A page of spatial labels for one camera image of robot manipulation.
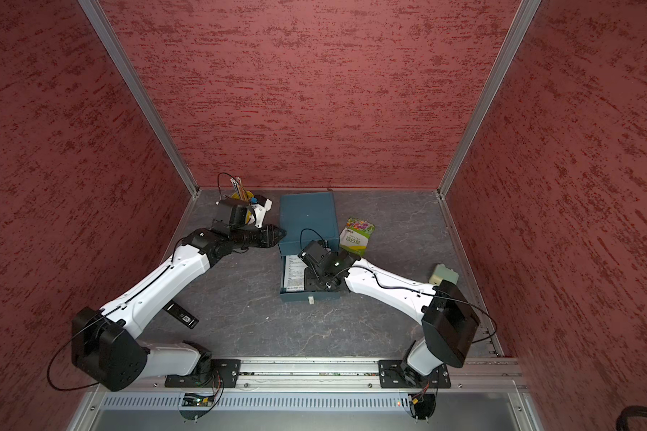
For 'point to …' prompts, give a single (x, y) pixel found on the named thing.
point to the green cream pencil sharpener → (443, 273)
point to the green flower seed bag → (355, 237)
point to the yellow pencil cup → (244, 195)
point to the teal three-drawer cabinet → (306, 217)
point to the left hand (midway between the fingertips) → (281, 240)
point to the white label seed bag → (295, 273)
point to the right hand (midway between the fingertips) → (314, 288)
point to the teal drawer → (303, 296)
